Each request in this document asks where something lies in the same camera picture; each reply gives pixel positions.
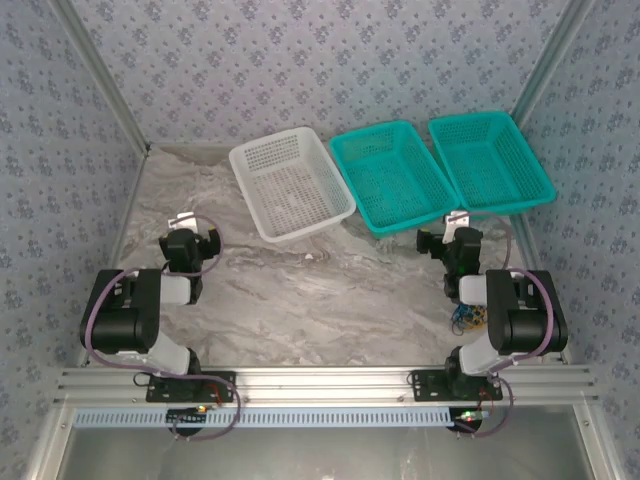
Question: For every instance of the white plastic basket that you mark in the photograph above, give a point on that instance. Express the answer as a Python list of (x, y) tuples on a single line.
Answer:
[(295, 185)]

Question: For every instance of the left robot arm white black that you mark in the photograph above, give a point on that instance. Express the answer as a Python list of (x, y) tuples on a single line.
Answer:
[(120, 325)]

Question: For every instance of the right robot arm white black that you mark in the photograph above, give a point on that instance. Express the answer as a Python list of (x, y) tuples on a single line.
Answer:
[(525, 325)]

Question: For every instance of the teal plastic basket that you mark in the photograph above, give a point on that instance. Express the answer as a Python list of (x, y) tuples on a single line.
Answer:
[(395, 180), (492, 165)]

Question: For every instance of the black controller board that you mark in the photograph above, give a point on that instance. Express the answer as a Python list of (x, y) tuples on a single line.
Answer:
[(462, 425), (182, 417)]

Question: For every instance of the aluminium mounting beam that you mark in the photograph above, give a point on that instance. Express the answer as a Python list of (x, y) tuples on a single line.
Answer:
[(325, 385)]

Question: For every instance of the grey metal shelf panel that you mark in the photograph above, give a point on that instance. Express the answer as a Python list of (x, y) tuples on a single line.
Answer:
[(325, 455)]

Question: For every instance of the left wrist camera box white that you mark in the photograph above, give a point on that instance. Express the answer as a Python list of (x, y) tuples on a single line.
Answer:
[(180, 220)]

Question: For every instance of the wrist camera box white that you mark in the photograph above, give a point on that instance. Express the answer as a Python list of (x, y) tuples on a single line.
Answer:
[(180, 220), (457, 220)]

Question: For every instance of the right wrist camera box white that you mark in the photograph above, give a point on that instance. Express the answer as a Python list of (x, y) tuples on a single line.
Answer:
[(457, 220)]

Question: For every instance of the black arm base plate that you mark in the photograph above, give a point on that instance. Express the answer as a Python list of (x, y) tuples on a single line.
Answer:
[(425, 390), (160, 392)]

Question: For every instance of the aluminium frame post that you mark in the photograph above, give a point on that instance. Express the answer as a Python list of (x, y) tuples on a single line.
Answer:
[(106, 75), (554, 50)]

